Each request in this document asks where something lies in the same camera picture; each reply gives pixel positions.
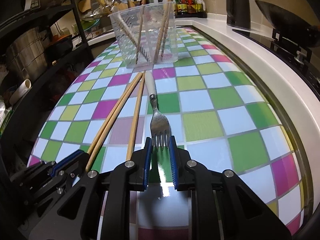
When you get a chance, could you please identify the wooden chopstick three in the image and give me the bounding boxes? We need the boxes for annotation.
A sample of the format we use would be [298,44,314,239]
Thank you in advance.
[85,73,145,172]

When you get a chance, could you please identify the wooden chopstick two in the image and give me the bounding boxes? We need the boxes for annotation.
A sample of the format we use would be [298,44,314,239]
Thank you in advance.
[86,71,144,155]

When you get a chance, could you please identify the white-handled steel fork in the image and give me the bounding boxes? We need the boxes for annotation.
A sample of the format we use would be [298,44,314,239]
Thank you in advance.
[145,70,171,150]

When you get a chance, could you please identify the wooden chopstick one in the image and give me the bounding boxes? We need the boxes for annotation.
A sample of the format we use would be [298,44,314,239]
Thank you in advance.
[97,0,151,65]

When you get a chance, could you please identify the wooden chopstick seven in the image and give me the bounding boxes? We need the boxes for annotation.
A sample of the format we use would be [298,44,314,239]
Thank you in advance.
[136,0,146,64]

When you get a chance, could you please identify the wooden chopstick six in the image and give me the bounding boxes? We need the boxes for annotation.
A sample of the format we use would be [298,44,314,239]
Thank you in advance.
[153,0,172,63]

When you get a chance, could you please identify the white paper roll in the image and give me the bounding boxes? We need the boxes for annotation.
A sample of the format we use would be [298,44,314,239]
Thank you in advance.
[9,79,31,105]

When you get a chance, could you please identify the checkered plastic table cover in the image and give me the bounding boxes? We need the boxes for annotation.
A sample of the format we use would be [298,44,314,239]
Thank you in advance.
[28,28,305,239]

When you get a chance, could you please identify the large steel stock pot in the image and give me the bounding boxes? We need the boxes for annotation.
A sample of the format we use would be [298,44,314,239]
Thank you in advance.
[7,28,47,81]

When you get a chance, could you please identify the orange lidded black pot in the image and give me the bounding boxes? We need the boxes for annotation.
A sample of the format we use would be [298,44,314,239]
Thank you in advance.
[44,35,73,61]

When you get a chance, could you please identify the black shelving rack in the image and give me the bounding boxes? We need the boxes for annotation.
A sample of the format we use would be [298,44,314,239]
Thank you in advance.
[1,0,93,161]

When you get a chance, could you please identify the clear plastic utensil holder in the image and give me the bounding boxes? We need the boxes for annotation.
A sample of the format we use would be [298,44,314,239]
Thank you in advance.
[120,1,178,68]

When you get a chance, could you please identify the wooden cutting board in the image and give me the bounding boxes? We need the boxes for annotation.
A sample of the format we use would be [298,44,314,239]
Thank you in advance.
[78,0,91,13]

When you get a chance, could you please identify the black electric kettle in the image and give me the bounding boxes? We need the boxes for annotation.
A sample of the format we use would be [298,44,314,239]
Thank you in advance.
[226,0,251,30]

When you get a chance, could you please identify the black condiment rack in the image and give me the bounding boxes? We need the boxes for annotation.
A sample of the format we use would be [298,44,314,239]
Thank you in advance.
[173,0,207,18]

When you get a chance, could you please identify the black wok orange handle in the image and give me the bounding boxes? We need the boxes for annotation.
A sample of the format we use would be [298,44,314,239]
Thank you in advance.
[255,0,319,48]

